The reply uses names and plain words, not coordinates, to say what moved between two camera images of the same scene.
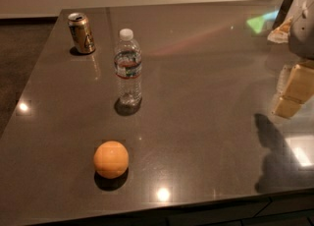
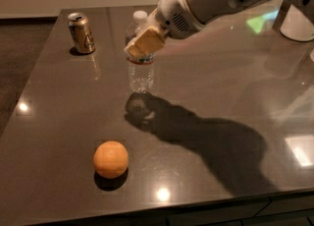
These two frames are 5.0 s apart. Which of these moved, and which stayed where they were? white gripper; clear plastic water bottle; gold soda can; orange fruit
Moved: white gripper; clear plastic water bottle
Stayed: orange fruit; gold soda can
